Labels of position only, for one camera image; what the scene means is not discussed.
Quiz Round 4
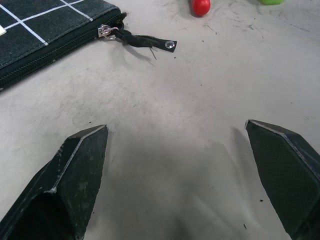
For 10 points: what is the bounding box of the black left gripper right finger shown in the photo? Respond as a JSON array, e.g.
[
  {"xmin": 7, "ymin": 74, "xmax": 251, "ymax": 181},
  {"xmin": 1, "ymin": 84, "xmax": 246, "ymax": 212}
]
[{"xmin": 244, "ymin": 119, "xmax": 320, "ymax": 240}]

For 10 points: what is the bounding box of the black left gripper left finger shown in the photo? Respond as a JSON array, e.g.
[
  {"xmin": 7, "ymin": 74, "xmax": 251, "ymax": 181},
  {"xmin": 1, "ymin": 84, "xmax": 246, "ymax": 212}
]
[{"xmin": 0, "ymin": 124, "xmax": 109, "ymax": 240}]

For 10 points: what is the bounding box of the black grid zipper pouch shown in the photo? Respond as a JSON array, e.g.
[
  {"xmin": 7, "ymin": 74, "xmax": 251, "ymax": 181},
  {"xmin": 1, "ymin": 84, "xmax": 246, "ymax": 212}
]
[{"xmin": 0, "ymin": 0, "xmax": 126, "ymax": 93}]

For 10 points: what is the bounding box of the green object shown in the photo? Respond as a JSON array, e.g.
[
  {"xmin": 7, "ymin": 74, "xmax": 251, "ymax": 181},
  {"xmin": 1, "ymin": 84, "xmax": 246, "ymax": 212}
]
[{"xmin": 258, "ymin": 0, "xmax": 286, "ymax": 6}]

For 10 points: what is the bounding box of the red round object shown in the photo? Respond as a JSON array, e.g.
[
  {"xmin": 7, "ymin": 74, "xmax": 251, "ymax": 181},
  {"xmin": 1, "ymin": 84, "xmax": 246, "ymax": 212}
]
[{"xmin": 187, "ymin": 0, "xmax": 212, "ymax": 18}]

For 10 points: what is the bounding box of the black zipper pull strap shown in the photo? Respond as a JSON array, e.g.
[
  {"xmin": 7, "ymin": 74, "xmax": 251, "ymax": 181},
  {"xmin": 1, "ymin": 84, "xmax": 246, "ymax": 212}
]
[{"xmin": 97, "ymin": 23, "xmax": 178, "ymax": 61}]

